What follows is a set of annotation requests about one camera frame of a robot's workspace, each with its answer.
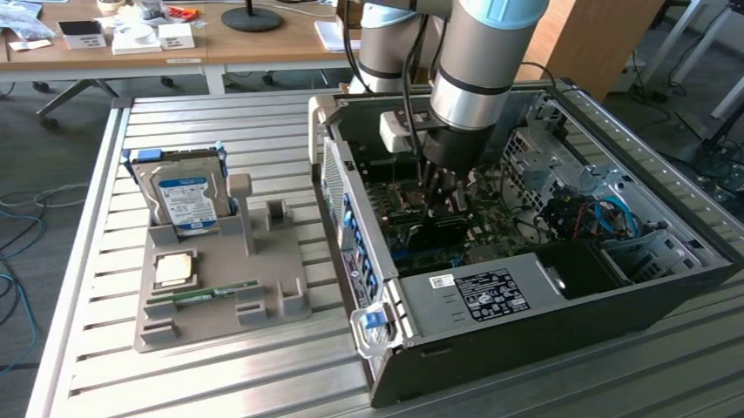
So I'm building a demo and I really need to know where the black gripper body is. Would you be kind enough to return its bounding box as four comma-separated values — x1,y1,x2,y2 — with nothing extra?
418,127,490,188

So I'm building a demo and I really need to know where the black graphics card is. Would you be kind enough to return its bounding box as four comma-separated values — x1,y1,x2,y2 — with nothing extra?
400,215,470,259

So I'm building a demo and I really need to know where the CPU socket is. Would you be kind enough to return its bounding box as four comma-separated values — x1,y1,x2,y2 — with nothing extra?
390,182,429,214

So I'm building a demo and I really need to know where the tall metal disk bay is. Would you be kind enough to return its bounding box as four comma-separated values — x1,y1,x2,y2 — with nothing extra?
498,125,632,219

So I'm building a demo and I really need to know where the green motherboard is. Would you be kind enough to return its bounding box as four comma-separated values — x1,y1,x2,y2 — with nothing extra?
348,143,543,280

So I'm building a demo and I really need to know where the stack of papers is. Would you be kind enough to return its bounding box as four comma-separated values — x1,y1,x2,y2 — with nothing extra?
313,19,364,52

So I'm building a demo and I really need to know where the wooden cabinet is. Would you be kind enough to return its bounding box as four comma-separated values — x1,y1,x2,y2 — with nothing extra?
516,0,668,101

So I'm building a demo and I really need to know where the brown cardboard box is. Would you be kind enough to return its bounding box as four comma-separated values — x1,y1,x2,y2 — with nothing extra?
334,0,365,41

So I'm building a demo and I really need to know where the black plastic shroud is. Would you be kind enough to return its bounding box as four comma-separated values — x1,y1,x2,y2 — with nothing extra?
532,241,633,302

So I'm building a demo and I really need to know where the grey power supply unit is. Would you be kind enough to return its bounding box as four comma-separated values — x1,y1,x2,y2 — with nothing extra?
398,254,567,340

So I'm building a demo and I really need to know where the low metal disk bay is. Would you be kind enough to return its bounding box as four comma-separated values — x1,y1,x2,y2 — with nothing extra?
597,228,708,284

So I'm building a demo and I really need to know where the black round lamp base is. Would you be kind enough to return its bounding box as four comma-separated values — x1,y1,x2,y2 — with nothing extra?
219,0,285,34

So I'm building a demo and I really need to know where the black open PC case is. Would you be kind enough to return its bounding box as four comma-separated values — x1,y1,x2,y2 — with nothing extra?
307,77,744,410

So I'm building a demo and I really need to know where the grey parts rack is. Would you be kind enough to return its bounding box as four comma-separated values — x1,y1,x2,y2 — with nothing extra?
132,172,314,354

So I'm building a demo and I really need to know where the hard disk in blue caddy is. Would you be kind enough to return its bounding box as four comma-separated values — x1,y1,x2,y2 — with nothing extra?
120,141,229,239

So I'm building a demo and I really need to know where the green RAM stick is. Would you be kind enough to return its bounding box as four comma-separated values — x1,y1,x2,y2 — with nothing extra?
146,280,261,305

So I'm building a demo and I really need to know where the plain white box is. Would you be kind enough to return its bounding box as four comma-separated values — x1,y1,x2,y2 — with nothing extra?
156,22,197,51

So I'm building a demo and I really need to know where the silver CPU chip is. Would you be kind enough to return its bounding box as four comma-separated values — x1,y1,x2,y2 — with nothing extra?
155,254,194,288

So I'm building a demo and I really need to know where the orange plastic item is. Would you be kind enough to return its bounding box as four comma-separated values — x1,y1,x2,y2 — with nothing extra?
166,4,202,22

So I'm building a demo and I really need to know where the white box with tape roll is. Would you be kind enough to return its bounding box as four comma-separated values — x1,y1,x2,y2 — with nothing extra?
110,22,163,56

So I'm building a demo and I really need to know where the white box with black top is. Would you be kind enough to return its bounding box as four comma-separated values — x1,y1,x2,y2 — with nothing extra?
56,19,110,51

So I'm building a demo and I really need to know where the wooden desk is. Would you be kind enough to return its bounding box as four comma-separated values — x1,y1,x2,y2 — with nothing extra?
0,0,444,127

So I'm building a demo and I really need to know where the white paper card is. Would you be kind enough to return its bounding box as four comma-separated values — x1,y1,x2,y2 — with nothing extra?
8,38,54,52

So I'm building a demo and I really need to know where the clear plastic bag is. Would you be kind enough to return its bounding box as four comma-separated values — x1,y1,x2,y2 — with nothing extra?
0,0,58,40

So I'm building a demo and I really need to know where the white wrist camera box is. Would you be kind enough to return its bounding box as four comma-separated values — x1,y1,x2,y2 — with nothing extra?
378,111,434,153

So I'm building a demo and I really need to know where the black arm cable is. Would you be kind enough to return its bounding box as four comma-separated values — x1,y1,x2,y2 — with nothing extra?
400,17,450,169

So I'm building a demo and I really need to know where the blue wire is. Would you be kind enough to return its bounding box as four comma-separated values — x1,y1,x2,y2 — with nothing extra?
584,195,641,239

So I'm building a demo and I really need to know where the blue floor cable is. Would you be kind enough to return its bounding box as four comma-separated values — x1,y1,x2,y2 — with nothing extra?
0,208,46,375

